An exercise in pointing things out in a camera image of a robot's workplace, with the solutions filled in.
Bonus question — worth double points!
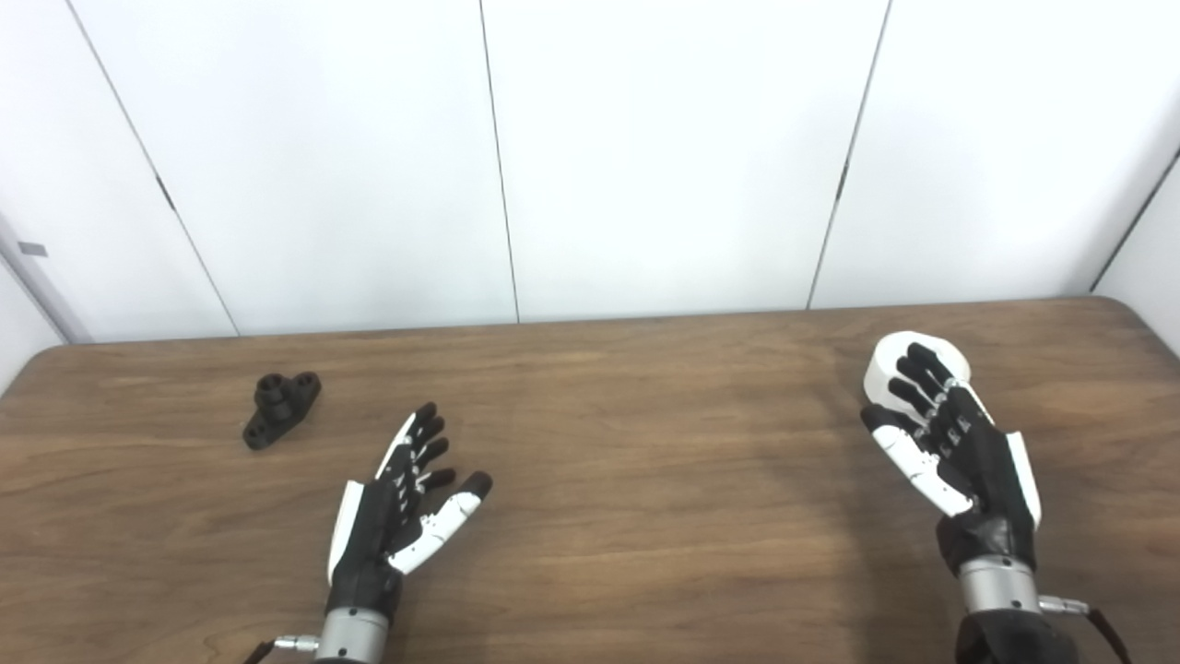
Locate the white and black left hand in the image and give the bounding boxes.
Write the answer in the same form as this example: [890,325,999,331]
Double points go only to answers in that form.
[325,401,494,614]

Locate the grey wall post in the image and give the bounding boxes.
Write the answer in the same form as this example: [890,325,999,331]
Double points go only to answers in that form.
[0,212,93,344]

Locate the black flanged holder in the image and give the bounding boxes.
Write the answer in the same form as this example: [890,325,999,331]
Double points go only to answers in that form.
[242,371,323,451]

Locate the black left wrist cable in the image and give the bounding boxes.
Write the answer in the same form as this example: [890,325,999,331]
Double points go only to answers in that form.
[244,634,320,664]

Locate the white and black right hand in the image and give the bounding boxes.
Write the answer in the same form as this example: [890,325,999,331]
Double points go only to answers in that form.
[860,342,1044,577]

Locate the round white piece with hole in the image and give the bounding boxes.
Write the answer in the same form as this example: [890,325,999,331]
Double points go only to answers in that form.
[864,331,972,411]

